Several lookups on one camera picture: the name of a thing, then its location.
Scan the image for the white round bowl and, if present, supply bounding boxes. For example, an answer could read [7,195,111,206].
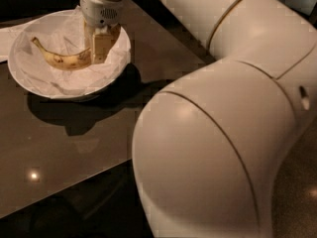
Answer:
[7,9,132,103]

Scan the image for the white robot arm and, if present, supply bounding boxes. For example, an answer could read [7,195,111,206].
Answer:
[132,0,317,238]

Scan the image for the yellow spotted banana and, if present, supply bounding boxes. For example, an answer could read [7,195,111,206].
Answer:
[31,37,91,70]

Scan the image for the white paper liner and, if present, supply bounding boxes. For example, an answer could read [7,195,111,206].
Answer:
[13,5,132,99]

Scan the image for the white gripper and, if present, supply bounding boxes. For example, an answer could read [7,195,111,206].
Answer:
[80,0,123,64]

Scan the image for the white paper sheet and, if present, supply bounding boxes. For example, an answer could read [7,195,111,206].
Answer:
[0,21,31,62]

